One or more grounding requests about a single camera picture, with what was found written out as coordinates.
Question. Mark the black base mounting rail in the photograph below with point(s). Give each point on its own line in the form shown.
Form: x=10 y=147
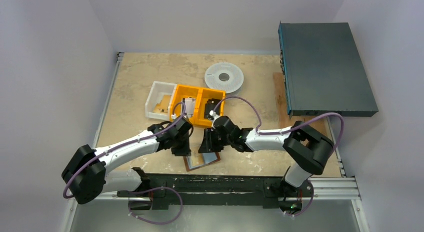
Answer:
x=163 y=190

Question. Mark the white plastic bin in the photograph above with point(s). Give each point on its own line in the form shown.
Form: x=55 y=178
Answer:
x=157 y=90

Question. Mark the orange double plastic bin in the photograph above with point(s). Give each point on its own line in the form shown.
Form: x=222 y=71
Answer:
x=202 y=94

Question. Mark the tan cards in white bin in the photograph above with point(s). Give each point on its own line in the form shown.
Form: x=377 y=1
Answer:
x=162 y=107

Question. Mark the stack of silver cards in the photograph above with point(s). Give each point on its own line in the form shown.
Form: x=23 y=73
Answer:
x=190 y=103

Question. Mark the dark blue flat box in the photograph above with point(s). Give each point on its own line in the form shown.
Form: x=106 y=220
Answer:
x=323 y=71

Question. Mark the wooden board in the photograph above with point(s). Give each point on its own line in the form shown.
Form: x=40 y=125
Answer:
x=285 y=119

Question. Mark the grey filament spool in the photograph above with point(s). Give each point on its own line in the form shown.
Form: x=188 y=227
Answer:
x=224 y=76

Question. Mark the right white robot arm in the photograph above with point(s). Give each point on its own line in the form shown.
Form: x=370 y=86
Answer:
x=309 y=148

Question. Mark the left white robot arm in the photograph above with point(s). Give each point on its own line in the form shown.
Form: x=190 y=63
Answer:
x=85 y=175

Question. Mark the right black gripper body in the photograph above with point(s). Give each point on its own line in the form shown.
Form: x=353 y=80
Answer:
x=210 y=139

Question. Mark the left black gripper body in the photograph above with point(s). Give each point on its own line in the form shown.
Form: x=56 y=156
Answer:
x=181 y=146

